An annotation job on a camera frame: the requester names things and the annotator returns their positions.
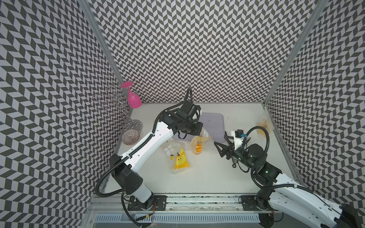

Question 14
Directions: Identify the pink upside-down wine glass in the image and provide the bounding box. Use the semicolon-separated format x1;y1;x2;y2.
121;81;142;109

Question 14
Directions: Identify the chrome glass drying rack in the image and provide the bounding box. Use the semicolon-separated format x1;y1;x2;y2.
91;85;143;133

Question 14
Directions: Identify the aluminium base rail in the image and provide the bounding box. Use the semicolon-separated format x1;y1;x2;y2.
85;193;326;214

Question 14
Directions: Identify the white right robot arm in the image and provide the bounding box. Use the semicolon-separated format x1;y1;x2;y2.
214;126;362;228

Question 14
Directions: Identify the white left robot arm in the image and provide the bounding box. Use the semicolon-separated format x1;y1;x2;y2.
94;99;203;205

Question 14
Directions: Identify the lilac plastic tray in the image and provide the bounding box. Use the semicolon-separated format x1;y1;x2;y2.
172;112;226;143

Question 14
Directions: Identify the clear resealable bag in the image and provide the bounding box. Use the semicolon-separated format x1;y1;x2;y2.
256;113;275;139

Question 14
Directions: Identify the clear bag yellow chick print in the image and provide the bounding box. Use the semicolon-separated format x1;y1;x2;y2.
162;141;190;174

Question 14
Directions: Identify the ribbed glass bowl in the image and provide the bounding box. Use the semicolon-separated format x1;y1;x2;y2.
121;129;140;145

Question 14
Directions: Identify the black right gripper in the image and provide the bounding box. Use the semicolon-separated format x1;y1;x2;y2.
214;135;256;171

